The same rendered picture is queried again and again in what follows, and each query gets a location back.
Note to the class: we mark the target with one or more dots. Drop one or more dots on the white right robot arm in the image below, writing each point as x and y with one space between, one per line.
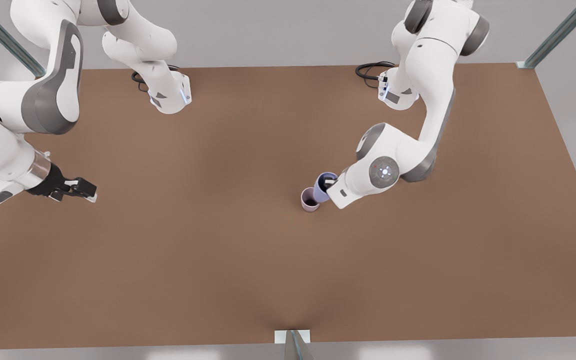
43 95

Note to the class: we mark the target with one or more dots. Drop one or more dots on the pink cup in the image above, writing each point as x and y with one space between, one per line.
310 200

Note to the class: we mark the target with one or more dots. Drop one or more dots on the silver frame post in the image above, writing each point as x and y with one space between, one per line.
3 37
555 34
295 345

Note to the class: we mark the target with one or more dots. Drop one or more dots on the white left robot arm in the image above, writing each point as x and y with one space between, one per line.
428 85

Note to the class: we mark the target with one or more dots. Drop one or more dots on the purple cup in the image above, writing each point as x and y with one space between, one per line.
323 186

